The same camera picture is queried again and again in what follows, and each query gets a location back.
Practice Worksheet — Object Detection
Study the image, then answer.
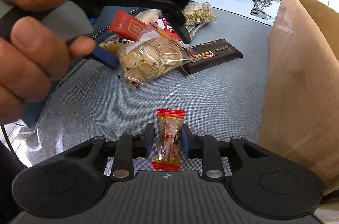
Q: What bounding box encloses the dark brown chocolate bar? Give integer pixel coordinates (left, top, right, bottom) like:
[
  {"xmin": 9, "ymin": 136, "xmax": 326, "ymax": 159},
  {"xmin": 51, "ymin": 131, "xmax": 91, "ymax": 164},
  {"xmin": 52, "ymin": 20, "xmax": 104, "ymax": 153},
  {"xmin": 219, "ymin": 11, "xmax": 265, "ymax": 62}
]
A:
[{"xmin": 180, "ymin": 39, "xmax": 243, "ymax": 75}]

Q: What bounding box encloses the clear bag of nuts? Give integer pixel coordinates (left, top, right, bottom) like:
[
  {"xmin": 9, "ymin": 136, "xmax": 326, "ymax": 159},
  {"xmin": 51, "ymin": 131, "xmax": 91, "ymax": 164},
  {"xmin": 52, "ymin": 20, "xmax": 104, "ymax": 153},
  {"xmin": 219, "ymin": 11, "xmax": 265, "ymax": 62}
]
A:
[{"xmin": 183, "ymin": 1, "xmax": 215, "ymax": 25}]

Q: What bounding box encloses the clear bag of round biscuits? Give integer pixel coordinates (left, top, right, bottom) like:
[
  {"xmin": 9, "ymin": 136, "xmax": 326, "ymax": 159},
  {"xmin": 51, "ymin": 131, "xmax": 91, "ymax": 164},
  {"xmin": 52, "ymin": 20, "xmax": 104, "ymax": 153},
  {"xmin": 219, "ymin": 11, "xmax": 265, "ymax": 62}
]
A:
[{"xmin": 118, "ymin": 26, "xmax": 195, "ymax": 89}]

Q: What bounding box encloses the grey deer print sofa cover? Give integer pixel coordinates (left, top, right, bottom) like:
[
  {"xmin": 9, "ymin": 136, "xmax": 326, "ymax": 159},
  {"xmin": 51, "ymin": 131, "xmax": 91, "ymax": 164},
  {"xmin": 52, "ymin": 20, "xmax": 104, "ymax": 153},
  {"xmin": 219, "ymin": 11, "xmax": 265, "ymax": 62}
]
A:
[{"xmin": 10, "ymin": 0, "xmax": 339, "ymax": 177}]

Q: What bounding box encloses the yellow snack packet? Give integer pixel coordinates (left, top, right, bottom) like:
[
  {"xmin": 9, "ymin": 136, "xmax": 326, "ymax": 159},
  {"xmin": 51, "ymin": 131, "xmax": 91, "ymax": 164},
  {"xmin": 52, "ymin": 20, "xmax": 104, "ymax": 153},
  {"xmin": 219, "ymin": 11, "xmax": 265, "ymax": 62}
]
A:
[{"xmin": 99, "ymin": 38, "xmax": 131, "ymax": 54}]

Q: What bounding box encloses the red long snack packet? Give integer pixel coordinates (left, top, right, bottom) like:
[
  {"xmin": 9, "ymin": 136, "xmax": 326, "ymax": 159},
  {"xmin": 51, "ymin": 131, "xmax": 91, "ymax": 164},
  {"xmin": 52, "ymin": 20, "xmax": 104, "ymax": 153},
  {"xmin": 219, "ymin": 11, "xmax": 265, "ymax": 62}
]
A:
[{"xmin": 156, "ymin": 15, "xmax": 181, "ymax": 40}]

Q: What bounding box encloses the pale cracker stick packet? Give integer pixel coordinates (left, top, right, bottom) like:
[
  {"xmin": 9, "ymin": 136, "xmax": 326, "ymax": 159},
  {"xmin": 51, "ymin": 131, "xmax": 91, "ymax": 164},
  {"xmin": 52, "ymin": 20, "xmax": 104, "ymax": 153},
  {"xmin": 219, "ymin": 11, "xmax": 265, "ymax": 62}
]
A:
[{"xmin": 135, "ymin": 9, "xmax": 162, "ymax": 25}]

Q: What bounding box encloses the silver foil packet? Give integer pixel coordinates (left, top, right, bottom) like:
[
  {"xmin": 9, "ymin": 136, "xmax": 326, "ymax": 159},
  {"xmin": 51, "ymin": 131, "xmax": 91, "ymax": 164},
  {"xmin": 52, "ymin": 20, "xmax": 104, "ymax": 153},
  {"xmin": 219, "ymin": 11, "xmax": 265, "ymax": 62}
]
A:
[{"xmin": 187, "ymin": 23, "xmax": 204, "ymax": 40}]

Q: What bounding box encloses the brown cardboard box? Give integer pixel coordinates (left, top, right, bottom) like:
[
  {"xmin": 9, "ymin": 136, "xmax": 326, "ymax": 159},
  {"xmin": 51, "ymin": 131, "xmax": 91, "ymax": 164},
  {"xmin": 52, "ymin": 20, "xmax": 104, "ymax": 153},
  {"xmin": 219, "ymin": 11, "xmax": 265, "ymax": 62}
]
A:
[{"xmin": 258, "ymin": 0, "xmax": 338, "ymax": 195}]

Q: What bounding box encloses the person's left hand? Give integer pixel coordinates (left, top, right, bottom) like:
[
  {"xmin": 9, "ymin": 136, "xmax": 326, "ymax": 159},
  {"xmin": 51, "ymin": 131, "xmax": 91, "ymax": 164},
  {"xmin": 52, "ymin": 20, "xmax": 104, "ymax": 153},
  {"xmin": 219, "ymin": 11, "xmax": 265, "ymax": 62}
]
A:
[{"xmin": 1, "ymin": 0, "xmax": 96, "ymax": 124}]

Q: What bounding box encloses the red square sachet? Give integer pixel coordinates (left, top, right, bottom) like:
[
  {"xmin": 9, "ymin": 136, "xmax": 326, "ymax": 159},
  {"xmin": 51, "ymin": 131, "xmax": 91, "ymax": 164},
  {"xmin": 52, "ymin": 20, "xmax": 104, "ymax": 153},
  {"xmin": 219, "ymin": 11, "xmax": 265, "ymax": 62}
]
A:
[{"xmin": 109, "ymin": 9, "xmax": 147, "ymax": 42}]

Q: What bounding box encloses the small red candy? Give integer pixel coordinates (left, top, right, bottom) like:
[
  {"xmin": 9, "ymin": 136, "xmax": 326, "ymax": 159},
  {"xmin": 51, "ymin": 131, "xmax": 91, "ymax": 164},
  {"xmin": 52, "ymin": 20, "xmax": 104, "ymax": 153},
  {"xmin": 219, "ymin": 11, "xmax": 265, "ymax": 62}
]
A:
[{"xmin": 151, "ymin": 109, "xmax": 185, "ymax": 171}]

